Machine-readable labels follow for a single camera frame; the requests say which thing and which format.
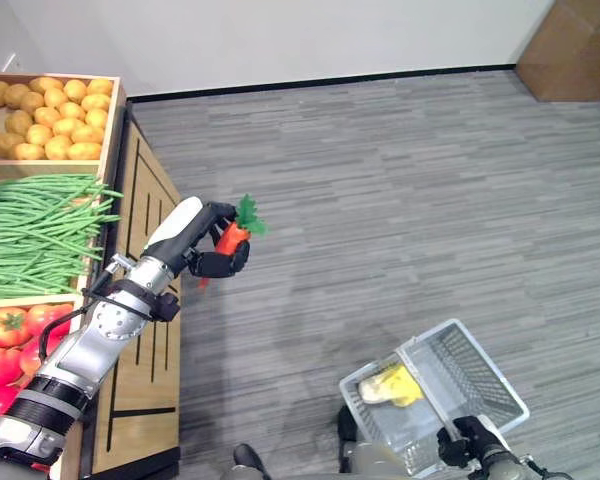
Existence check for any wooden produce display stand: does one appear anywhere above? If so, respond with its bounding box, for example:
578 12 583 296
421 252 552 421
77 99 184 480

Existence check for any wooden potato crate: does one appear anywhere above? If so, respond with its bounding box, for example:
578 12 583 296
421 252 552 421
0 73 128 182

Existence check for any white plastic shopping basket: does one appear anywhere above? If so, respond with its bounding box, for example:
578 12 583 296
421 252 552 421
338 318 531 477

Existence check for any dark robot foot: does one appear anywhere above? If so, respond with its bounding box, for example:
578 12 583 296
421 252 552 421
231 443 274 480

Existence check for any wooden tomato crate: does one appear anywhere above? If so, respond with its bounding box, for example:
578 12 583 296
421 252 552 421
0 293 90 480

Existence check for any wooden bean crate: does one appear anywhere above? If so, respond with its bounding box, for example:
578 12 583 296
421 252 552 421
0 169 117 307

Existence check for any orange carrot with green leaves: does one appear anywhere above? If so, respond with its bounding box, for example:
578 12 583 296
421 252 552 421
198 193 270 291

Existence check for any brown cardboard box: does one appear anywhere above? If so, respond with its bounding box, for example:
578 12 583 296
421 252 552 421
516 0 600 104

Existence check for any silver robot leg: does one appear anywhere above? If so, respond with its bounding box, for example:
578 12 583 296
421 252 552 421
336 405 412 480

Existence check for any green long beans pile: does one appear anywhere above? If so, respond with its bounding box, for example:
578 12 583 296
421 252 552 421
0 173 125 302

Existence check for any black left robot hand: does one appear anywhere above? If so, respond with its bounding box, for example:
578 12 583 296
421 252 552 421
142 196 252 279

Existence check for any yellow corn cob with husk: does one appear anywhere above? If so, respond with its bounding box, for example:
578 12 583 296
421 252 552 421
357 363 427 409

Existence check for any yellow potato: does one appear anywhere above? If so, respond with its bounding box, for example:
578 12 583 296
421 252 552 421
42 87 70 109
27 75 66 96
84 107 110 130
61 79 89 104
65 141 104 162
80 92 113 113
43 134 74 162
32 105 63 128
13 142 47 162
85 77 115 98
57 100 88 122
70 124 106 145
51 117 87 138
25 123 55 148

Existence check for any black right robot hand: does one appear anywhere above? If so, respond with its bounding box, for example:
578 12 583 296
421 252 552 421
435 414 512 469

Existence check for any black baseboard strip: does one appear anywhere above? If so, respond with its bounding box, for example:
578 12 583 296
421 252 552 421
126 63 520 104

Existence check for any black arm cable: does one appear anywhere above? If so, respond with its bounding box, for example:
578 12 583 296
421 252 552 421
36 259 157 362

